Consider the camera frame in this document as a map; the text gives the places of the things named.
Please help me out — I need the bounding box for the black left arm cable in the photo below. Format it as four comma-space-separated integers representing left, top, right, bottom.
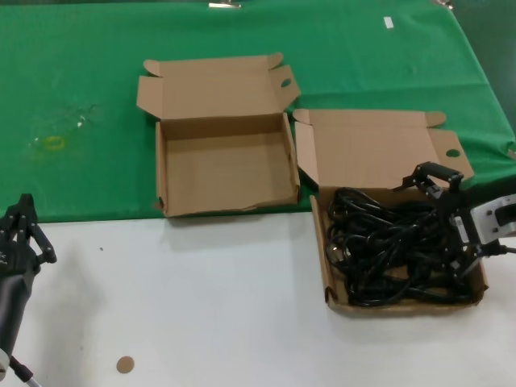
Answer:
10, 356, 41, 387

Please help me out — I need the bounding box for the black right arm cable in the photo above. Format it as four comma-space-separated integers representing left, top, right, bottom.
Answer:
473, 240, 516, 257

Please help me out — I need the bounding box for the green tablecloth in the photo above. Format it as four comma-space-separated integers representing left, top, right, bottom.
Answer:
0, 0, 516, 225

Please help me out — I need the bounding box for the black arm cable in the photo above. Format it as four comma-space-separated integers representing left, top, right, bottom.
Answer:
473, 240, 516, 257
10, 356, 41, 387

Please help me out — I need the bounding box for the clear tape scrap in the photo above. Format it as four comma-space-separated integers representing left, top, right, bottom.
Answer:
60, 103, 100, 130

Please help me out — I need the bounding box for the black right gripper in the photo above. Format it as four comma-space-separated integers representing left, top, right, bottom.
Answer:
392, 160, 484, 283

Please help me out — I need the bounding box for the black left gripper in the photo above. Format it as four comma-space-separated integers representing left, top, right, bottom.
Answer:
0, 193, 58, 352

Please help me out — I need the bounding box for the brown cardboard box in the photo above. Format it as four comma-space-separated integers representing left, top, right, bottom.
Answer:
135, 52, 302, 219
293, 107, 489, 318

